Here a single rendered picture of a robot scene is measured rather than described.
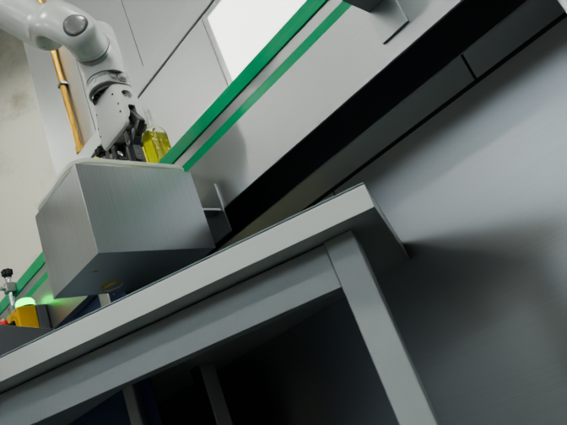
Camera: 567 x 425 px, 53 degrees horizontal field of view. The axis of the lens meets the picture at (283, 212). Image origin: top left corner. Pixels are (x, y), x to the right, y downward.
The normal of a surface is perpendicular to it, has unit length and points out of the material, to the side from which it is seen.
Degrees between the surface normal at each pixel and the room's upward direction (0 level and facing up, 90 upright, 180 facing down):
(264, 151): 90
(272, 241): 90
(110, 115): 92
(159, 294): 90
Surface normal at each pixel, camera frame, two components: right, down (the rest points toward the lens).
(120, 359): -0.31, -0.24
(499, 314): -0.70, 0.00
